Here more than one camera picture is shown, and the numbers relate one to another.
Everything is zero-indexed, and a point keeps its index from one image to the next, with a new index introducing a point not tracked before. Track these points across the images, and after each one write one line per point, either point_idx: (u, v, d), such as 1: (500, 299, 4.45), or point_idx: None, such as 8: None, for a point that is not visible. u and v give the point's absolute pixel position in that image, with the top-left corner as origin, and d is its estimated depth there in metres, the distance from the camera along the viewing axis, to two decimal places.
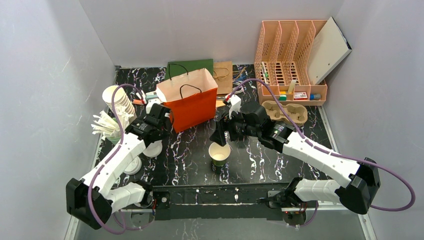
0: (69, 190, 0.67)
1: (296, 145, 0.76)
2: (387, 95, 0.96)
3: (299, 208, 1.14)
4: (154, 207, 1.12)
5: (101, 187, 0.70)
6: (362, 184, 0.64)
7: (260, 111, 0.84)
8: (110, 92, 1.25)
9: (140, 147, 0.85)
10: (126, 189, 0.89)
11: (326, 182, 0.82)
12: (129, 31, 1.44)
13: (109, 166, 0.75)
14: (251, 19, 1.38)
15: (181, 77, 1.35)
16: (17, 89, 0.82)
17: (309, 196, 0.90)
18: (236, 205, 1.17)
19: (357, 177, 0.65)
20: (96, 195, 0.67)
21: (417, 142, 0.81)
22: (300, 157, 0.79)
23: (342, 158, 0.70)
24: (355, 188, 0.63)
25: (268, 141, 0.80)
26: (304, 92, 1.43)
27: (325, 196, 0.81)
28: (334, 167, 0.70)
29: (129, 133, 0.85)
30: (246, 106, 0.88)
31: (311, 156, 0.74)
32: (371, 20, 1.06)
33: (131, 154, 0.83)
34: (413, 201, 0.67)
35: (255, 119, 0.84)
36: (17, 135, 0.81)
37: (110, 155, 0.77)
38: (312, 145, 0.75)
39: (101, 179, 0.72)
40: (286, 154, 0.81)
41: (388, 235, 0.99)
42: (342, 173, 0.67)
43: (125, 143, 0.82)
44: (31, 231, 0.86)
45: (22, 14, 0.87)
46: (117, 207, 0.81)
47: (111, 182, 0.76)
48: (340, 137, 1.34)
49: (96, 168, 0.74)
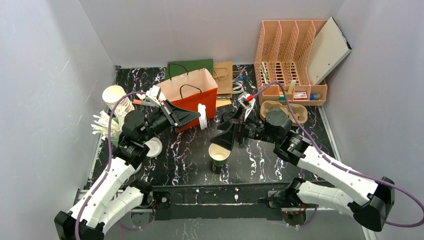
0: (58, 224, 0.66)
1: (313, 160, 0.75)
2: (387, 95, 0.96)
3: (299, 208, 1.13)
4: (154, 208, 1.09)
5: (89, 219, 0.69)
6: (380, 203, 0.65)
7: (286, 124, 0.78)
8: (110, 92, 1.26)
9: (128, 171, 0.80)
10: (122, 200, 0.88)
11: (335, 193, 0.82)
12: (129, 31, 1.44)
13: (97, 196, 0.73)
14: (251, 19, 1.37)
15: (181, 77, 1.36)
16: (17, 88, 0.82)
17: (313, 200, 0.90)
18: (236, 205, 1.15)
19: (375, 197, 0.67)
20: (83, 229, 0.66)
21: (417, 141, 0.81)
22: (315, 172, 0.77)
23: (359, 176, 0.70)
24: (373, 209, 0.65)
25: (284, 155, 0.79)
26: (304, 92, 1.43)
27: (332, 204, 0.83)
28: (351, 185, 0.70)
29: (117, 158, 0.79)
30: (272, 115, 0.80)
31: (328, 173, 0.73)
32: (371, 21, 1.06)
33: (120, 180, 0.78)
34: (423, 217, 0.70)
35: (282, 133, 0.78)
36: (18, 136, 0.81)
37: (96, 185, 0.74)
38: (329, 161, 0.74)
39: (88, 211, 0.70)
40: (301, 167, 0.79)
41: (388, 235, 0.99)
42: (360, 192, 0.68)
43: (113, 169, 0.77)
44: (32, 231, 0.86)
45: (22, 15, 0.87)
46: (112, 222, 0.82)
47: (99, 211, 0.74)
48: (340, 137, 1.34)
49: (83, 199, 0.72)
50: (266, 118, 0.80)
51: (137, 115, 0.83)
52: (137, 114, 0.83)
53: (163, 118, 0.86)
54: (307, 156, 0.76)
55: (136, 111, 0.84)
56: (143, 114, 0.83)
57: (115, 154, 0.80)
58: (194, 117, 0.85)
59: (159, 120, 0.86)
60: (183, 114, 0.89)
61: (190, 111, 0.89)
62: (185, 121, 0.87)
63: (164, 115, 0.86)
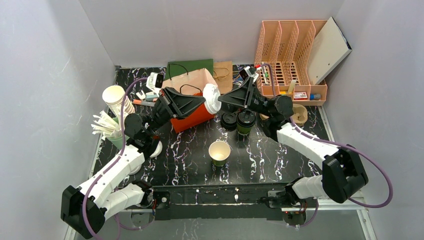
0: (65, 198, 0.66)
1: (286, 131, 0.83)
2: (387, 95, 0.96)
3: (299, 208, 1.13)
4: (154, 208, 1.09)
5: (97, 196, 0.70)
6: (336, 163, 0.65)
7: (288, 113, 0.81)
8: (110, 92, 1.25)
9: (139, 159, 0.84)
10: (124, 193, 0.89)
11: (316, 177, 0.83)
12: (129, 31, 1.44)
13: (107, 176, 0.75)
14: (251, 19, 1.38)
15: (181, 77, 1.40)
16: (17, 88, 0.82)
17: (305, 193, 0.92)
18: (236, 205, 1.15)
19: (331, 157, 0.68)
20: (91, 205, 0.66)
21: (417, 141, 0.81)
22: (290, 144, 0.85)
23: (323, 143, 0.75)
24: (327, 166, 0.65)
25: (266, 131, 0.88)
26: (304, 92, 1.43)
27: (315, 189, 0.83)
28: (314, 149, 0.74)
29: (130, 146, 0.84)
30: (282, 101, 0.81)
31: (297, 141, 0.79)
32: (371, 21, 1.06)
33: (130, 166, 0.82)
34: (392, 196, 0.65)
35: (279, 119, 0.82)
36: (17, 136, 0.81)
37: (109, 166, 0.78)
38: (299, 131, 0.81)
39: (97, 189, 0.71)
40: (281, 142, 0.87)
41: (389, 235, 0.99)
42: (319, 154, 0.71)
43: (125, 154, 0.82)
44: (31, 231, 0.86)
45: (22, 14, 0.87)
46: (112, 212, 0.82)
47: (107, 191, 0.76)
48: (340, 137, 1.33)
49: (94, 178, 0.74)
50: (274, 103, 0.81)
51: (135, 119, 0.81)
52: (135, 117, 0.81)
53: (163, 108, 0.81)
54: (283, 129, 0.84)
55: (134, 114, 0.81)
56: (140, 118, 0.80)
57: (128, 142, 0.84)
58: (198, 103, 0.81)
59: (161, 111, 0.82)
60: (184, 100, 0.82)
61: (193, 97, 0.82)
62: (187, 108, 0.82)
63: (164, 106, 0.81)
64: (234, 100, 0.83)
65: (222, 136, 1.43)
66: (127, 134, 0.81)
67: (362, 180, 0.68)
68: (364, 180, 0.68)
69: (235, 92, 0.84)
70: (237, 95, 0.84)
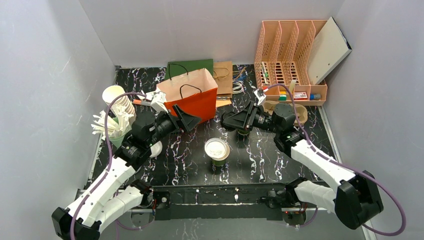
0: (54, 220, 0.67)
1: (301, 149, 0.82)
2: (387, 95, 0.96)
3: (299, 208, 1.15)
4: (154, 207, 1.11)
5: (85, 218, 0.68)
6: (351, 189, 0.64)
7: (290, 117, 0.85)
8: (110, 92, 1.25)
9: (128, 173, 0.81)
10: (121, 199, 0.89)
11: (326, 191, 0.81)
12: (129, 31, 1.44)
13: (95, 195, 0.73)
14: (251, 19, 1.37)
15: (181, 77, 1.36)
16: (17, 88, 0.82)
17: (307, 198, 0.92)
18: (236, 205, 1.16)
19: (346, 182, 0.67)
20: (78, 227, 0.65)
21: (417, 141, 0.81)
22: (303, 162, 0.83)
23: (339, 166, 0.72)
24: (342, 192, 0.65)
25: (279, 144, 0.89)
26: (304, 92, 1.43)
27: (322, 202, 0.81)
28: (329, 171, 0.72)
29: (118, 158, 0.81)
30: (283, 108, 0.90)
31: (312, 160, 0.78)
32: (371, 21, 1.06)
33: (119, 181, 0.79)
34: (405, 226, 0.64)
35: (283, 124, 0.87)
36: (17, 136, 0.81)
37: (95, 184, 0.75)
38: (315, 150, 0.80)
39: (85, 210, 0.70)
40: (295, 159, 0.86)
41: (389, 235, 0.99)
42: (335, 178, 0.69)
43: (113, 170, 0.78)
44: (32, 231, 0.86)
45: (22, 14, 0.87)
46: (109, 222, 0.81)
47: (97, 209, 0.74)
48: (340, 136, 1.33)
49: (81, 197, 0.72)
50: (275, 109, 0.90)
51: (149, 115, 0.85)
52: (149, 113, 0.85)
53: (167, 122, 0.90)
54: (298, 146, 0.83)
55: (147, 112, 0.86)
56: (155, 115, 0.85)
57: (116, 154, 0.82)
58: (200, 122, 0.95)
59: (165, 125, 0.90)
60: (188, 118, 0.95)
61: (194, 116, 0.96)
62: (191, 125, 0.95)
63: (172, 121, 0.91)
64: (237, 122, 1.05)
65: (222, 136, 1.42)
66: (136, 123, 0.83)
67: (376, 207, 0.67)
68: (379, 208, 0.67)
69: (238, 115, 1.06)
70: (240, 118, 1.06)
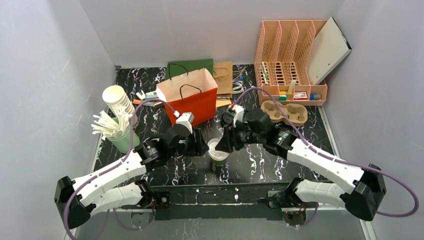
0: (59, 186, 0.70)
1: (300, 151, 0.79)
2: (387, 95, 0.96)
3: (299, 208, 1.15)
4: (154, 207, 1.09)
5: (84, 196, 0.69)
6: (367, 189, 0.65)
7: (265, 118, 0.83)
8: (110, 92, 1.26)
9: (141, 171, 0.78)
10: (120, 192, 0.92)
11: (330, 186, 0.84)
12: (129, 31, 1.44)
13: (102, 179, 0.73)
14: (251, 19, 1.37)
15: (181, 77, 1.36)
16: (17, 88, 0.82)
17: (310, 198, 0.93)
18: (236, 205, 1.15)
19: (361, 183, 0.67)
20: (74, 204, 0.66)
21: (417, 141, 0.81)
22: (304, 164, 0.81)
23: (346, 165, 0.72)
24: (360, 195, 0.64)
25: (272, 148, 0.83)
26: (304, 92, 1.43)
27: (328, 199, 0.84)
28: (338, 173, 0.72)
29: (136, 153, 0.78)
30: (252, 114, 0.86)
31: (315, 162, 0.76)
32: (371, 21, 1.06)
33: (128, 175, 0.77)
34: (416, 209, 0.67)
35: (261, 127, 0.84)
36: (17, 136, 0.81)
37: (107, 169, 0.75)
38: (316, 151, 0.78)
39: (87, 189, 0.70)
40: (291, 161, 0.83)
41: (388, 235, 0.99)
42: (347, 179, 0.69)
43: (127, 162, 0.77)
44: (32, 230, 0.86)
45: (22, 14, 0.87)
46: (101, 209, 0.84)
47: (98, 194, 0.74)
48: (340, 137, 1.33)
49: (90, 176, 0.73)
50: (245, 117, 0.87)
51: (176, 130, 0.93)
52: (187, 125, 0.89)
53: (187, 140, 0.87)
54: (295, 148, 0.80)
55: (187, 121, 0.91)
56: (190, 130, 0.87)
57: (135, 149, 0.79)
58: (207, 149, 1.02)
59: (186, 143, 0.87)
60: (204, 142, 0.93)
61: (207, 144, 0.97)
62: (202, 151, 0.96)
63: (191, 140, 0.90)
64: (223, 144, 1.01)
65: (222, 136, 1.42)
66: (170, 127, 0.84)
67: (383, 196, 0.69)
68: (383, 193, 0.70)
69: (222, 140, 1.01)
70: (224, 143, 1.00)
